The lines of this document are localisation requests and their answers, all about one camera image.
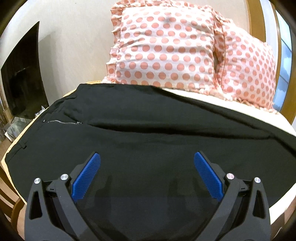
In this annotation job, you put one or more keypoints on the black television screen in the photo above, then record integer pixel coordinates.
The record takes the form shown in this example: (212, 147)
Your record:
(21, 75)

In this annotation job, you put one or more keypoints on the wooden window frame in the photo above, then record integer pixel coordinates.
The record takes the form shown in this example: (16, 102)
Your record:
(267, 24)

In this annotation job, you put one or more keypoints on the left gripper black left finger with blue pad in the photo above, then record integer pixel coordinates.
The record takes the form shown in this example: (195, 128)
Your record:
(51, 212)

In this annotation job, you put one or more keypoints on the pink polka dot front pillow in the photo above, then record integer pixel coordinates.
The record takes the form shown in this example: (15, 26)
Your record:
(167, 44)

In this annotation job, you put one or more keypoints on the pink polka dot rear pillow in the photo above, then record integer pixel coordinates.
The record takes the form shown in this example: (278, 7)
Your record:
(245, 67)

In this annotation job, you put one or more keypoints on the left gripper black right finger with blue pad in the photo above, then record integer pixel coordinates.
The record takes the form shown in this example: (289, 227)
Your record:
(243, 210)

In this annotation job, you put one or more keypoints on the clutter on side shelf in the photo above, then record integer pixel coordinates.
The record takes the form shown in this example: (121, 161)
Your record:
(12, 126)

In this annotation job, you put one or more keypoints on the pink polka dot pillow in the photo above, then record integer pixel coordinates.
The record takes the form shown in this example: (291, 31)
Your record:
(167, 44)
(245, 67)

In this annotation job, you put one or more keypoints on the black pants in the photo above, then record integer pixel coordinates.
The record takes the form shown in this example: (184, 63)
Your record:
(178, 212)

